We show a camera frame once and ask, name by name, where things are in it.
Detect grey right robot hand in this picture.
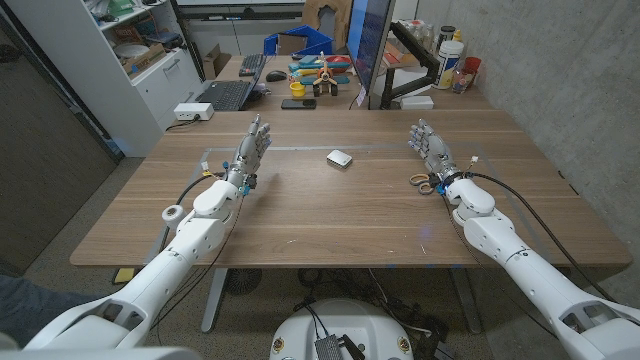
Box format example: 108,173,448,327
407,118,464,189

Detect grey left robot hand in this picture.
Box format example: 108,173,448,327
224,113,273,194

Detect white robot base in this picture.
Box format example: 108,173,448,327
268,298,415,360

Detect flat white box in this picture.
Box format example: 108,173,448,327
399,94,435,111

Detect white power strip box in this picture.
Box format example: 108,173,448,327
173,102,215,122

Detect small silver tin box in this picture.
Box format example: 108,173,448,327
326,148,354,170

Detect open cardboard box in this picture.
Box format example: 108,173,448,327
202,43,232,81

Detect cardboard box on shelf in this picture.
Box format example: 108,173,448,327
122,42,167,76

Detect black laptop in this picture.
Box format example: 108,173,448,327
196,59,269,112

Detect black smartphone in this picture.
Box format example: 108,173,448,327
280,98,318,111

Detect black keyboard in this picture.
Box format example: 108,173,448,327
238,53,267,78

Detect white wipes canister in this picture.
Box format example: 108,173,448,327
432,39,465,91

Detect red plastic cup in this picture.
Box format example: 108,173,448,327
462,55,483,89

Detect wooden toy airplane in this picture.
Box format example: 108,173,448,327
288,50,354,98

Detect white shelf cabinet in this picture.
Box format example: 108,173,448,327
4,0,206,159

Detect dark lidded jar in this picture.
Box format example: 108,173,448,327
438,24,457,51

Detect black round floor fan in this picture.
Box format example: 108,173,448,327
223,268,264,297

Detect blue plastic bin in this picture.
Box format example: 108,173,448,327
263,24,335,57

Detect large computer monitor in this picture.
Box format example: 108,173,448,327
345,0,396,110

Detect grey table leg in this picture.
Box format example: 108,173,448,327
200,268,230,334
448,268,484,335

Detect scissors with beige handles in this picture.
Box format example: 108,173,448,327
408,172,436,196

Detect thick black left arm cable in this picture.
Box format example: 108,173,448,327
159,172,229,251

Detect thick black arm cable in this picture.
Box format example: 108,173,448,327
159,172,229,251
467,171,616,304

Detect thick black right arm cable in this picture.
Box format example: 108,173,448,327
467,171,616,304

